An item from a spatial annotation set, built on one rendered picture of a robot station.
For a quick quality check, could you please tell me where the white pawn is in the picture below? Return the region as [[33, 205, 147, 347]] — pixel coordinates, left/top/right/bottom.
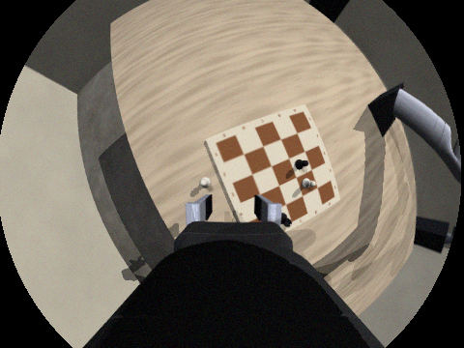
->
[[200, 177, 211, 188], [302, 178, 316, 189]]

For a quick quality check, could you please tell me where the brown and cream chessboard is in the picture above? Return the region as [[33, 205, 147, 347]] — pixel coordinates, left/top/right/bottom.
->
[[206, 104, 340, 232]]

